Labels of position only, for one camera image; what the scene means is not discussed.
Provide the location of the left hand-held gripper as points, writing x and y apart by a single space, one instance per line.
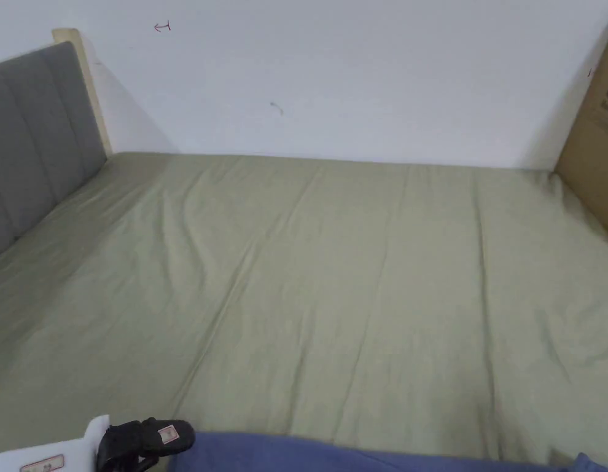
63 450

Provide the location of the blue garment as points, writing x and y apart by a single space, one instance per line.
363 455

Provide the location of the bed with pale green sheet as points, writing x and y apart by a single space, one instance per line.
304 295

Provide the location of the grey padded headboard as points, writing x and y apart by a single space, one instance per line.
34 132

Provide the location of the brown cardboard carton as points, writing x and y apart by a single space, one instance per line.
594 132

